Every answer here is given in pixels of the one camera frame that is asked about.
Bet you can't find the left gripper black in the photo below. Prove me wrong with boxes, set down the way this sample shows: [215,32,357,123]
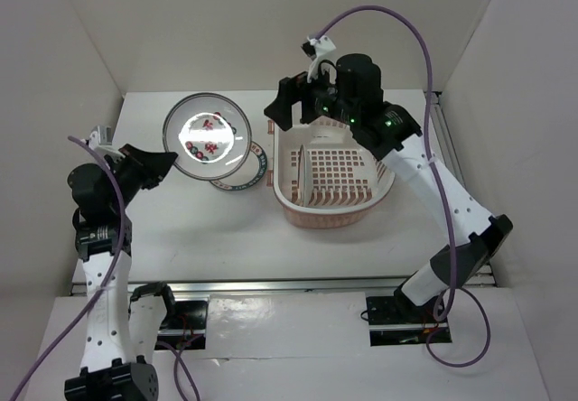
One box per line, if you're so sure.
[107,143,177,212]

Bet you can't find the white pink dish rack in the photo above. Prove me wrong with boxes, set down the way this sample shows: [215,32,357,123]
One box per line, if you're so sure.
[267,117,395,229]

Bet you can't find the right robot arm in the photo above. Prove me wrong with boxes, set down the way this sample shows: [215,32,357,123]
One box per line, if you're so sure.
[302,53,513,322]

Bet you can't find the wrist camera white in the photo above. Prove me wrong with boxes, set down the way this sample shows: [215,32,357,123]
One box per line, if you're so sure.
[301,35,336,83]
[86,126,120,157]

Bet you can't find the plate with red characters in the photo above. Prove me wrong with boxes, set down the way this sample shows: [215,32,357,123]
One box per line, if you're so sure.
[162,92,252,181]

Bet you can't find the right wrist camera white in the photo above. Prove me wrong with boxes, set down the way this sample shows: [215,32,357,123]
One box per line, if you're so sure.
[301,35,336,83]

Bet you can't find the plate with green rim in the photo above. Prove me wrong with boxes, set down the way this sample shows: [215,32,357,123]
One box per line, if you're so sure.
[210,142,268,191]

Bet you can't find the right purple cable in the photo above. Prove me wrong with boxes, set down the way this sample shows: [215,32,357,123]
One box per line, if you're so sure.
[315,5,492,368]

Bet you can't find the plate with orange sunburst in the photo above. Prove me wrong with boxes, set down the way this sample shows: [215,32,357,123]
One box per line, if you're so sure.
[297,145,309,207]

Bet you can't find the aluminium front rail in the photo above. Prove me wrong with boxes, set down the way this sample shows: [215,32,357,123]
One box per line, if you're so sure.
[71,275,407,298]

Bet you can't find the aluminium side rail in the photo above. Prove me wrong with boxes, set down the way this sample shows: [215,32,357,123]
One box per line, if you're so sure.
[424,89,498,287]

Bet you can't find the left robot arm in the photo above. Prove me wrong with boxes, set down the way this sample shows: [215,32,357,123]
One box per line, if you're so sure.
[64,92,253,400]

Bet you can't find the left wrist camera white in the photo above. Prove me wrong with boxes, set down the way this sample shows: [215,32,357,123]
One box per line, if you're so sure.
[86,126,120,157]

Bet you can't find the white cover panel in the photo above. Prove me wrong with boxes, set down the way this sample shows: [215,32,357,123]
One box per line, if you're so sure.
[205,293,370,359]

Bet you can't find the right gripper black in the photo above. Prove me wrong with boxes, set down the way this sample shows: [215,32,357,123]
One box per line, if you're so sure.
[262,58,357,132]

